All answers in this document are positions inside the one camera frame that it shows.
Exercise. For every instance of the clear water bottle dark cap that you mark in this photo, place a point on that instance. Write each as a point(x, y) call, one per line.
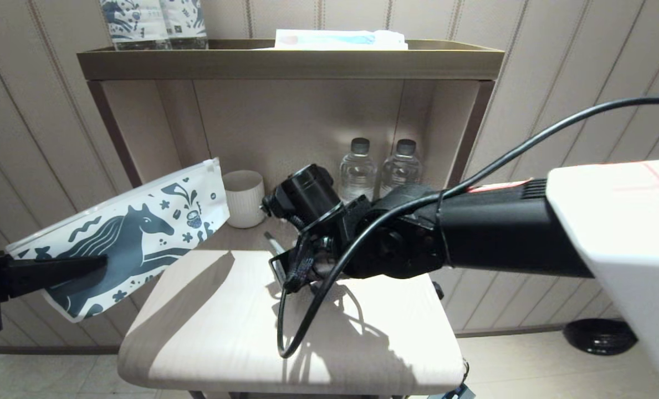
point(357, 172)
point(401, 169)

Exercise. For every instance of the beige wooden shelf unit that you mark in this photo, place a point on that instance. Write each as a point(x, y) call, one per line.
point(224, 332)

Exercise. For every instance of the black round bowl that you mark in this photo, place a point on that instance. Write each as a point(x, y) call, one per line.
point(601, 335)

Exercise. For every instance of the white horse-print pouch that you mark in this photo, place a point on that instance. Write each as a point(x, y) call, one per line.
point(129, 233)

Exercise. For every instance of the grey toothbrush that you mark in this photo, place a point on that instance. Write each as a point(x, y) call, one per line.
point(274, 244)

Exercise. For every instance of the white ribbed mug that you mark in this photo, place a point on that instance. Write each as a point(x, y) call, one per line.
point(245, 199)

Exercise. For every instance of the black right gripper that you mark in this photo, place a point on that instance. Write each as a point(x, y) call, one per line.
point(335, 238)

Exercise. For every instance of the patterned packages on top shelf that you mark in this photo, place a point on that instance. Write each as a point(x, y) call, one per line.
point(135, 22)

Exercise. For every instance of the small black knob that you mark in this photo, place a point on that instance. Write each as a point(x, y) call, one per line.
point(437, 290)

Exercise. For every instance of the black braided right arm sleeve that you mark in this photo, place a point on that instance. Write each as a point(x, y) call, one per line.
point(304, 260)

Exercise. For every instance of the white blue flat package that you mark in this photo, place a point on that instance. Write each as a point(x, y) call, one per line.
point(335, 40)

